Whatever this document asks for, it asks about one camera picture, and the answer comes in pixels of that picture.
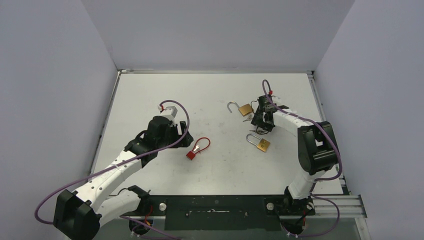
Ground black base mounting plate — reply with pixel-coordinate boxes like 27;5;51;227
126;194;316;232

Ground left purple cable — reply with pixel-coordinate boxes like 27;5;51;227
34;99;191;226

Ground silver key bunch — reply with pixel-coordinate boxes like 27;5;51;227
254;129;268;135

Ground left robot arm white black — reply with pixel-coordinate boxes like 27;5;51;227
53;114;194;240

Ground long-shackle brass padlock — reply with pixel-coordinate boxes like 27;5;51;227
246;133;271;153

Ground large brass padlock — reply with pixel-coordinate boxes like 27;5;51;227
226;101;253;117

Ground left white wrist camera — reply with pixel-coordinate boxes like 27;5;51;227
159;106;178;122

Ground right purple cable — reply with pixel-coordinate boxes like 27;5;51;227
262;79;343;238

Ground purple cable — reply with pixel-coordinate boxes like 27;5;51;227
262;79;343;238
34;99;191;226

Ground silver keys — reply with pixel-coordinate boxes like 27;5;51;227
243;114;253;122

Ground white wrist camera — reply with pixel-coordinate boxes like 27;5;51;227
159;106;178;122
270;95;282;104

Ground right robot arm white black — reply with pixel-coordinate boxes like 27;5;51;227
251;95;339;215

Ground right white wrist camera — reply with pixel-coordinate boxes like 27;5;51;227
270;95;282;104

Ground red cable padlock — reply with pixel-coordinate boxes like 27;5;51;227
186;136;211;161

